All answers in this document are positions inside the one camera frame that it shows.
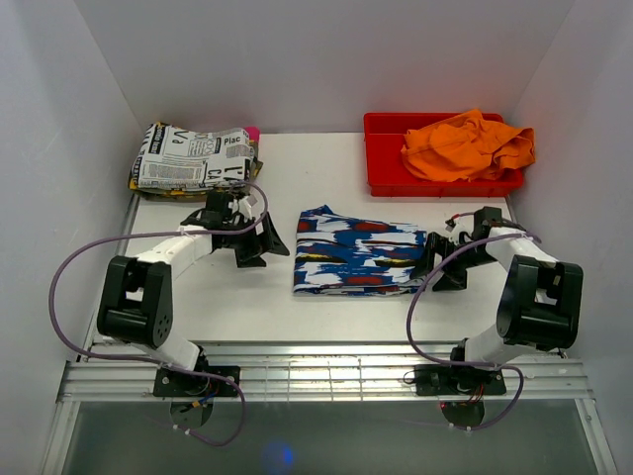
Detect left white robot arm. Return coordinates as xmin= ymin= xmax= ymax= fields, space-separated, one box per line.
xmin=97 ymin=188 xmax=290 ymax=396

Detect blue white patterned trousers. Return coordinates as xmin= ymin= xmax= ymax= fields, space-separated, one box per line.
xmin=293 ymin=205 xmax=427 ymax=297

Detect orange trousers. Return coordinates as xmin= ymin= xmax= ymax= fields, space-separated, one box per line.
xmin=401 ymin=109 xmax=535 ymax=182

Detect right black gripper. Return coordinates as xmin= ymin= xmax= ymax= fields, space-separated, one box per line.
xmin=408 ymin=232 xmax=497 ymax=292

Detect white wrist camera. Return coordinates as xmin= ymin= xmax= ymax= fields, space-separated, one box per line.
xmin=228 ymin=194 xmax=257 ymax=224
xmin=445 ymin=215 xmax=471 ymax=244

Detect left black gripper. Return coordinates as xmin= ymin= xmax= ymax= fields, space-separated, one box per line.
xmin=224 ymin=212 xmax=290 ymax=268

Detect red plastic tray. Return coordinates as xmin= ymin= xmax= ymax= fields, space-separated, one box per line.
xmin=363 ymin=112 xmax=524 ymax=198

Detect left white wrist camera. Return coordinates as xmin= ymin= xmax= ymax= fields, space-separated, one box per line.
xmin=228 ymin=194 xmax=257 ymax=224

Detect newspaper print folded trousers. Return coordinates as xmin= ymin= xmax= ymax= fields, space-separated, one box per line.
xmin=129 ymin=122 xmax=259 ymax=193

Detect pink folded garment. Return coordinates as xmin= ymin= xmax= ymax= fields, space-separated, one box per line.
xmin=245 ymin=126 xmax=261 ymax=142

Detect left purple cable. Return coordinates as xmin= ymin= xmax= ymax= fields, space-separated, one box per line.
xmin=47 ymin=181 xmax=270 ymax=447

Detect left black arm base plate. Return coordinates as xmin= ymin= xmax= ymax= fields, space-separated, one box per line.
xmin=152 ymin=365 xmax=240 ymax=399

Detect aluminium frame rail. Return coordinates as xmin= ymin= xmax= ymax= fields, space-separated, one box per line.
xmin=58 ymin=343 xmax=593 ymax=403

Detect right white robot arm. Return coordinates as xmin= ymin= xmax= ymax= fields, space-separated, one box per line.
xmin=411 ymin=207 xmax=584 ymax=393

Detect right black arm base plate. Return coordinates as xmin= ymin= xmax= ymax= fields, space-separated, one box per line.
xmin=413 ymin=364 xmax=506 ymax=396

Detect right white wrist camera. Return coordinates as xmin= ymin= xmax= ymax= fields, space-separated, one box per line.
xmin=445 ymin=215 xmax=471 ymax=244

